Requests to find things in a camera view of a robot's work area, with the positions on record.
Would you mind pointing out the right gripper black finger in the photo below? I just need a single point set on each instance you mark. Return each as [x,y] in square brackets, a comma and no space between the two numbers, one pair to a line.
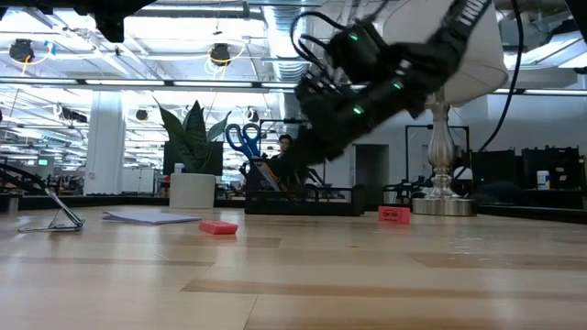
[302,160]

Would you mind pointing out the black mesh desk organizer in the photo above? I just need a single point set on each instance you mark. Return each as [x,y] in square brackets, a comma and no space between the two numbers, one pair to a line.
[321,204]

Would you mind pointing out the red label box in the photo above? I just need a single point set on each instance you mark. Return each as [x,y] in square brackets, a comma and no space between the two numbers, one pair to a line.
[394,215]

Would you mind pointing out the pink eraser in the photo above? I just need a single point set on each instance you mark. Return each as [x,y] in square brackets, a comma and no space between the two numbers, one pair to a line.
[218,227]

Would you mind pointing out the pale sticky note pad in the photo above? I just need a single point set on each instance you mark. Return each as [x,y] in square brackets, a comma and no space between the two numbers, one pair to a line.
[151,218]

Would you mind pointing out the metal phone stand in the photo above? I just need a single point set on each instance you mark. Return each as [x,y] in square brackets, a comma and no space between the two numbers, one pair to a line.
[75,219]

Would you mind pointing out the black background robot arm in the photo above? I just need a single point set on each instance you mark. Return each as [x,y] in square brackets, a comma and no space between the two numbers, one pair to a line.
[408,188]

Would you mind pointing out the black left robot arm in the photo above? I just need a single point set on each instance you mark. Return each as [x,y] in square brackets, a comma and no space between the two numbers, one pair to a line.
[55,5]

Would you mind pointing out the person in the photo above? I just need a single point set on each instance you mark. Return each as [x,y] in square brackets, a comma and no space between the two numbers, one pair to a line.
[284,143]

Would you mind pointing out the black background monitor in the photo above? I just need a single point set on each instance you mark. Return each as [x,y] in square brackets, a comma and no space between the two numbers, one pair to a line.
[213,158]

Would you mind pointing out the black ceiling device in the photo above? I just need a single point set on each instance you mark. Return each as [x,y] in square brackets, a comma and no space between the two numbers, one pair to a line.
[21,50]
[220,52]

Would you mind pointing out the green plant in white pot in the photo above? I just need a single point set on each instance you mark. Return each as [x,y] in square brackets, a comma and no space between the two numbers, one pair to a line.
[192,192]

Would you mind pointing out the white square pillar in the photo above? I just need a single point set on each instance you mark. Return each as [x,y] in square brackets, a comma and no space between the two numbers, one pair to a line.
[104,146]

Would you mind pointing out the small white bottle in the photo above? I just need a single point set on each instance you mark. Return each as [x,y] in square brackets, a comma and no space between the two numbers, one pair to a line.
[180,168]

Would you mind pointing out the white round globe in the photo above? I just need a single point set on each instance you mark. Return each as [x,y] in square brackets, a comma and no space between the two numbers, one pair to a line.
[461,173]

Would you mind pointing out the white shade silver table lamp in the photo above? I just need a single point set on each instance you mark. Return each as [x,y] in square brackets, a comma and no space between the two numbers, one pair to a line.
[486,64]

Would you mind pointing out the white wipes canister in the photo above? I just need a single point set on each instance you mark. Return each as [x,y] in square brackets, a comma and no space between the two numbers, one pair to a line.
[543,180]

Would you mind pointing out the silver spiral ventilation duct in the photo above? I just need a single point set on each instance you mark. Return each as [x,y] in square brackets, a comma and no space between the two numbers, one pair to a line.
[277,55]

